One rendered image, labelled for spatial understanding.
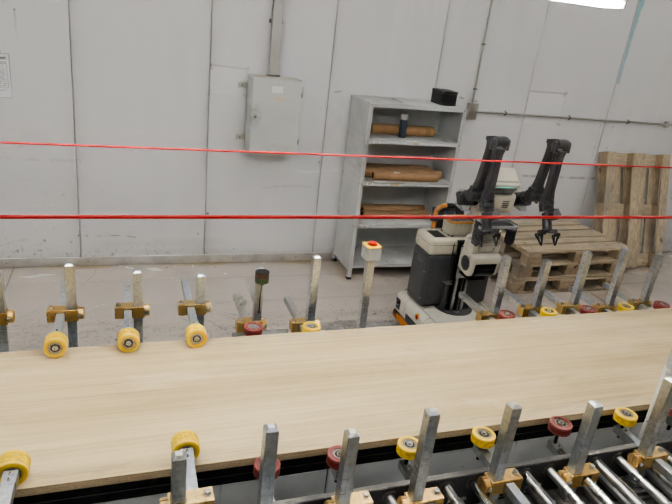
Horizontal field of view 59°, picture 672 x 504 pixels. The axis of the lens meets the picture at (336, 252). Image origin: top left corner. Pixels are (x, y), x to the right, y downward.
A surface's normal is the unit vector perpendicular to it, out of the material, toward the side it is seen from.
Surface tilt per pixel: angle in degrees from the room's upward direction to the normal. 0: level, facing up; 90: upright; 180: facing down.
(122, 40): 90
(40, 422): 0
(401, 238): 90
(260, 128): 90
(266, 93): 90
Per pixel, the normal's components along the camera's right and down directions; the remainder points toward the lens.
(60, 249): 0.32, 0.38
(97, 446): 0.11, -0.92
